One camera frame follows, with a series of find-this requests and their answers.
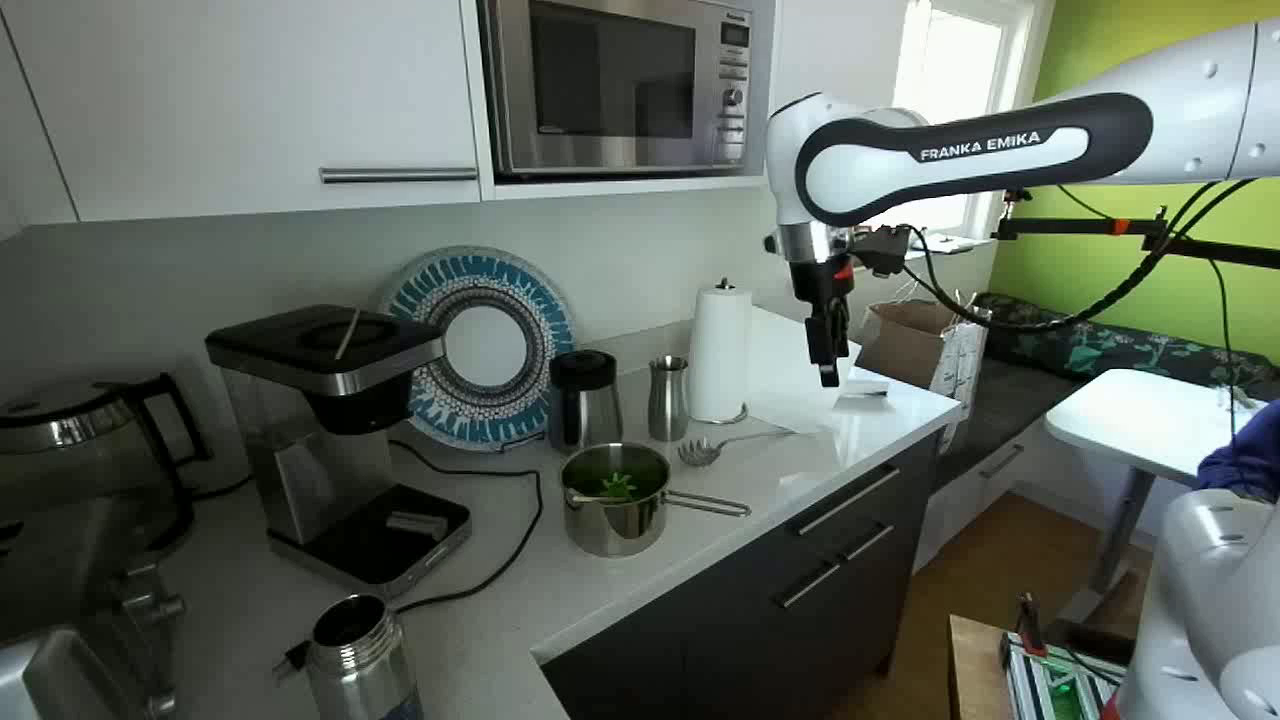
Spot stainless steel microwave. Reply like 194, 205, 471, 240
478, 0, 757, 181

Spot small steel cup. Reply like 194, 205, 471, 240
647, 356, 690, 440

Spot cardboard box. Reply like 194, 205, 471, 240
858, 300, 987, 405

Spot blue steel water bottle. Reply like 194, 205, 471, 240
306, 598, 426, 720

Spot steel toaster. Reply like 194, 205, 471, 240
0, 564, 186, 720

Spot black steel coffee maker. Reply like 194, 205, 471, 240
206, 306, 467, 602

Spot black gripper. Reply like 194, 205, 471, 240
792, 258, 853, 388

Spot wooden board with items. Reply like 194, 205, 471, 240
948, 598, 1125, 720

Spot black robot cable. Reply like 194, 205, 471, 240
899, 173, 1264, 338

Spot white side table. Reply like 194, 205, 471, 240
1048, 367, 1260, 598

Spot blue white decorative plate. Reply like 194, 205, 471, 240
381, 243, 575, 453

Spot black power cord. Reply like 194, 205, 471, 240
276, 435, 551, 673

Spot white paper towel roll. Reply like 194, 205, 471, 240
686, 275, 968, 443

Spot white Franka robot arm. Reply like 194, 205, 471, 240
767, 19, 1280, 388

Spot steel jug with black lid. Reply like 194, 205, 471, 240
549, 348, 626, 453

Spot glass coffee carafe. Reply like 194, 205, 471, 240
0, 373, 209, 635

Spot dark lower cabinet drawers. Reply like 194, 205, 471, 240
546, 440, 932, 720

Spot metal serving spoon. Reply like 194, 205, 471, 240
676, 428, 792, 467

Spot white upper cabinet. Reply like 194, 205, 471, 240
4, 0, 480, 226

